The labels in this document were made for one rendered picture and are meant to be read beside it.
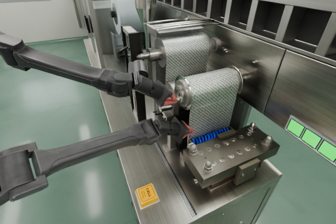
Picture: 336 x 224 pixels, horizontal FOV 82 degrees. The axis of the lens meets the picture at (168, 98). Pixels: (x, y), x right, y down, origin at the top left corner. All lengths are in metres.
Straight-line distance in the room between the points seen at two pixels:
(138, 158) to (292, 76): 0.75
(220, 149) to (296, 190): 1.46
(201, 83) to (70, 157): 0.51
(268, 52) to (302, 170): 1.77
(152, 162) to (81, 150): 0.49
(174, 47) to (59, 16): 5.42
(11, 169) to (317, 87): 0.86
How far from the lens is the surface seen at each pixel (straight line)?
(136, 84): 0.65
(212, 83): 0.80
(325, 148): 0.84
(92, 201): 2.01
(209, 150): 0.88
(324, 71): 0.77
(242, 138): 0.97
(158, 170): 0.96
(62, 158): 0.56
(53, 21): 6.22
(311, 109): 0.82
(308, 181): 2.40
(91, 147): 0.58
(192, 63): 0.99
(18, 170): 0.54
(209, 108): 0.84
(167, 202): 0.88
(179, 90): 0.77
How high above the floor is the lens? 1.68
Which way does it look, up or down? 34 degrees down
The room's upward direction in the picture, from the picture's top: straight up
